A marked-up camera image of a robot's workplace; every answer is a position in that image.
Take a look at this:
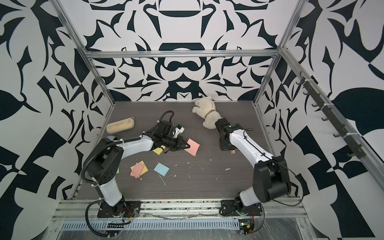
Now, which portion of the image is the pink memo pad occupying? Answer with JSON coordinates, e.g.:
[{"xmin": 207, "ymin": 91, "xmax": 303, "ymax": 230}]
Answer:
[{"xmin": 185, "ymin": 139, "xmax": 200, "ymax": 157}]

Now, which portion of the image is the yellow memo pad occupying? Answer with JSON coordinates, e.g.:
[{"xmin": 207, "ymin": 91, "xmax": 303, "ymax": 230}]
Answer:
[{"xmin": 153, "ymin": 146, "xmax": 166, "ymax": 155}]

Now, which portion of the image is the blue memo pad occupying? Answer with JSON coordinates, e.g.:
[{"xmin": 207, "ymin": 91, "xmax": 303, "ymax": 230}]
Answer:
[{"xmin": 154, "ymin": 163, "xmax": 170, "ymax": 177}]

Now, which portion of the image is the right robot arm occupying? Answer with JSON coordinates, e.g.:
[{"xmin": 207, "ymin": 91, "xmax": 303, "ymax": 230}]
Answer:
[{"xmin": 215, "ymin": 118, "xmax": 292, "ymax": 207}]

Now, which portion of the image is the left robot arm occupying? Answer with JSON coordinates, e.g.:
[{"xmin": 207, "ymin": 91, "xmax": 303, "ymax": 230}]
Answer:
[{"xmin": 81, "ymin": 121, "xmax": 191, "ymax": 211}]

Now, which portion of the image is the white plush dog toy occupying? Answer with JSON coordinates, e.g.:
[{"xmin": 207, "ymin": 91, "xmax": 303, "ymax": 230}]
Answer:
[{"xmin": 192, "ymin": 97, "xmax": 222, "ymax": 130}]

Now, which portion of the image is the small circuit board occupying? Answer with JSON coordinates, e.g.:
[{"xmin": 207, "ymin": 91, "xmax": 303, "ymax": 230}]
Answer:
[{"xmin": 239, "ymin": 219, "xmax": 255, "ymax": 235}]

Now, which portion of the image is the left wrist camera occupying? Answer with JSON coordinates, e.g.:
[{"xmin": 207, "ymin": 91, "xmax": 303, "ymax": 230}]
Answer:
[{"xmin": 174, "ymin": 125, "xmax": 185, "ymax": 138}]

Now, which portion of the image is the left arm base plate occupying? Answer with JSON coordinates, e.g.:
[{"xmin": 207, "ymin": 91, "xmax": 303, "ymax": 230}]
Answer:
[{"xmin": 97, "ymin": 201, "xmax": 142, "ymax": 219}]

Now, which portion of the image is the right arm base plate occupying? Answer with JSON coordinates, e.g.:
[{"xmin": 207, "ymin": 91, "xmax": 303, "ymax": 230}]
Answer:
[{"xmin": 219, "ymin": 198, "xmax": 263, "ymax": 217}]

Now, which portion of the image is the black wall hook rack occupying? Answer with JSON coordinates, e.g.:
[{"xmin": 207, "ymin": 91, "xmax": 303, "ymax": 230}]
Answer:
[{"xmin": 298, "ymin": 73, "xmax": 367, "ymax": 159}]

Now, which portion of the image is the black corrugated cable hose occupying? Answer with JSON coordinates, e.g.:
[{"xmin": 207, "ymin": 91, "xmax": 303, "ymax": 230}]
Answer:
[{"xmin": 79, "ymin": 109, "xmax": 175, "ymax": 238}]

